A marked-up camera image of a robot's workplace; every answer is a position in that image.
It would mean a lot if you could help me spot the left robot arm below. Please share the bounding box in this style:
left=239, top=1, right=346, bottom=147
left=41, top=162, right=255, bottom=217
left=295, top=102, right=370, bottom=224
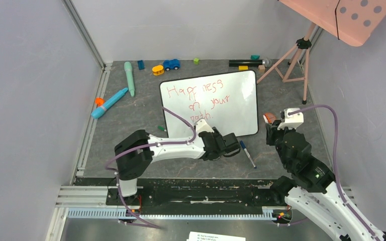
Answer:
left=114, top=127, right=241, bottom=205

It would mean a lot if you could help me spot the black toy microphone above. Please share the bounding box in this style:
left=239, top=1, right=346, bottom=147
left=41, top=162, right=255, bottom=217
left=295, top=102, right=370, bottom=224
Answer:
left=229, top=58, right=272, bottom=67

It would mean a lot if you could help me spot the blue whiteboard marker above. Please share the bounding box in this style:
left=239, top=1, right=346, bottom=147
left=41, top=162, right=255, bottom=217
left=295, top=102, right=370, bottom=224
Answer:
left=240, top=141, right=257, bottom=169

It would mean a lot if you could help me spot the tan wooden cube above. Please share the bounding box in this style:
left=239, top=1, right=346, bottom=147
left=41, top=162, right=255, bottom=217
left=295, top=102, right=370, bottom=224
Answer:
left=257, top=65, right=266, bottom=73

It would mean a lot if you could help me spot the white whiteboard black frame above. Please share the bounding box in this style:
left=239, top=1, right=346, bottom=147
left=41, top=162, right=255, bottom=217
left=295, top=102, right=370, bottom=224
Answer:
left=159, top=70, right=259, bottom=138

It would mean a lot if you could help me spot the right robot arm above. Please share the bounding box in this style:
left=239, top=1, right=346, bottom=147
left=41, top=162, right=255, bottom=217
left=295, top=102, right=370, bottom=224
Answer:
left=266, top=120, right=386, bottom=240

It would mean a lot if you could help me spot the pink tripod stand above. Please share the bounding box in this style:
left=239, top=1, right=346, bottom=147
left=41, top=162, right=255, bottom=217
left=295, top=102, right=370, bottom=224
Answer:
left=256, top=22, right=316, bottom=105

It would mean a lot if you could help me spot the white cable duct strip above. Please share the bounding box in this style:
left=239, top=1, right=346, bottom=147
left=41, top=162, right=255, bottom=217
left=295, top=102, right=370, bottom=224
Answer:
left=67, top=208, right=276, bottom=221

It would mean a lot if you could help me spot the blue toy crayon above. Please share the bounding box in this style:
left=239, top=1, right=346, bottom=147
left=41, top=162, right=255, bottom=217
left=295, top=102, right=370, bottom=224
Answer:
left=91, top=87, right=128, bottom=119

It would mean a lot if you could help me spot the yellow oval toy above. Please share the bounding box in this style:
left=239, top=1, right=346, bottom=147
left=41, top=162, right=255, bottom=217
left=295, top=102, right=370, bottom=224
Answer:
left=152, top=65, right=165, bottom=76

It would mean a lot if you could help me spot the dark blue block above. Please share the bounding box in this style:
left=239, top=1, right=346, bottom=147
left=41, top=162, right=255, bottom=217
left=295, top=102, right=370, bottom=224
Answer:
left=137, top=60, right=145, bottom=70

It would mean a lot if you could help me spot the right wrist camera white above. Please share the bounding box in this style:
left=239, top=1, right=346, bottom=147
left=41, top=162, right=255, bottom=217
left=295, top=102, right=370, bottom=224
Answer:
left=277, top=108, right=304, bottom=130

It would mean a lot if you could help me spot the mint toy crayon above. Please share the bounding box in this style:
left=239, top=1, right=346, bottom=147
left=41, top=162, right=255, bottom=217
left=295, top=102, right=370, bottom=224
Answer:
left=124, top=61, right=135, bottom=97

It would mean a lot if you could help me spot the orange semicircle brick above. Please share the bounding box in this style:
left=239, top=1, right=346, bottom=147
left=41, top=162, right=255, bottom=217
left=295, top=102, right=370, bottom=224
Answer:
left=263, top=112, right=277, bottom=124

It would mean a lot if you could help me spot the teal block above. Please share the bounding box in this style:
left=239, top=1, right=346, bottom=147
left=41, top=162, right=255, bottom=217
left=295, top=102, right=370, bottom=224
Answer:
left=250, top=55, right=260, bottom=60

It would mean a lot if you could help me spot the blue toy car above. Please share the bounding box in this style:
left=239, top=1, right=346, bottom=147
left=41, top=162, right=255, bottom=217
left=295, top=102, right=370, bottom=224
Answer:
left=163, top=59, right=180, bottom=71

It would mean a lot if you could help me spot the white printed paper sheet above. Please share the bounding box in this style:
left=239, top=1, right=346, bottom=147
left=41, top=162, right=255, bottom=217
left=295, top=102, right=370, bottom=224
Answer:
left=186, top=231, right=246, bottom=241

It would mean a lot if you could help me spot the orange small toy piece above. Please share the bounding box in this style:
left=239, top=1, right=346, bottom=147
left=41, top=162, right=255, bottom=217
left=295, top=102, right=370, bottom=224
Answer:
left=94, top=97, right=105, bottom=106

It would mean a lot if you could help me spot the yellow rectangular block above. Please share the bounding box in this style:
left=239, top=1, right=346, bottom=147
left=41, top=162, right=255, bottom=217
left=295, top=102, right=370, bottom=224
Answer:
left=238, top=66, right=249, bottom=71

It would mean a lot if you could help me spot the pink perforated board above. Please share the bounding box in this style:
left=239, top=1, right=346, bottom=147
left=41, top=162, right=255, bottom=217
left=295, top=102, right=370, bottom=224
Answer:
left=280, top=0, right=386, bottom=47

